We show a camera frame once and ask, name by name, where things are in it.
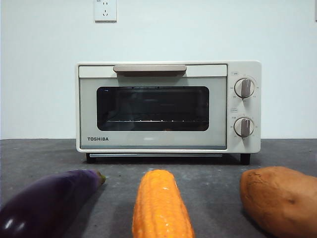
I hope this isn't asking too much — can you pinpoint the glass oven door with handle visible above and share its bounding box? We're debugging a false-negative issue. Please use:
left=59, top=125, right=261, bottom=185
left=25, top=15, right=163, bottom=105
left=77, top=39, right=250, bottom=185
left=78, top=63, right=228, bottom=150

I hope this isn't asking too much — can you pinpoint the purple eggplant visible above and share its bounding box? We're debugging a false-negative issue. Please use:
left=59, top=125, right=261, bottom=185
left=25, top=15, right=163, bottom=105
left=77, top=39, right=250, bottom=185
left=0, top=169, right=106, bottom=238

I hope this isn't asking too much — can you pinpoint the cream oven control knob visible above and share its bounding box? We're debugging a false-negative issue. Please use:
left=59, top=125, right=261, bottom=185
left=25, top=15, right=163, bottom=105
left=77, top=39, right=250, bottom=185
left=234, top=78, right=255, bottom=99
left=234, top=117, right=255, bottom=138

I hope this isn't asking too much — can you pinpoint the cream Toshiba toaster oven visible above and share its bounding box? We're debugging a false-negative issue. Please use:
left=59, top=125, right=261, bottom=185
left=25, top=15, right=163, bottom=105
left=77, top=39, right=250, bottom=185
left=75, top=60, right=263, bottom=165

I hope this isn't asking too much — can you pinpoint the yellow corn cob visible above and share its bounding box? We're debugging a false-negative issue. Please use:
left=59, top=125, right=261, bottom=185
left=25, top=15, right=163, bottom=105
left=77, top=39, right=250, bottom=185
left=132, top=169, right=196, bottom=238

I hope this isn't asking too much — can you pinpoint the brown sweet potato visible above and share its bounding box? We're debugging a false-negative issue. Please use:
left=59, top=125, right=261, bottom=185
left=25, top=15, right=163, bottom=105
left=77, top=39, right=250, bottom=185
left=239, top=166, right=317, bottom=238

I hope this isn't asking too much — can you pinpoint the metal wire oven rack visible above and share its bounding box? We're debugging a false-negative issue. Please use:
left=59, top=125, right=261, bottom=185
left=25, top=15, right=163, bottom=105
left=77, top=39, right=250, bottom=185
left=106, top=119, right=209, bottom=123

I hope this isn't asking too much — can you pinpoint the white wall socket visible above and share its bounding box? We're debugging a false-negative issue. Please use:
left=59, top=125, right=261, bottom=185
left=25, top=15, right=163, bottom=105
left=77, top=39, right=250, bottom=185
left=95, top=0, right=117, bottom=23

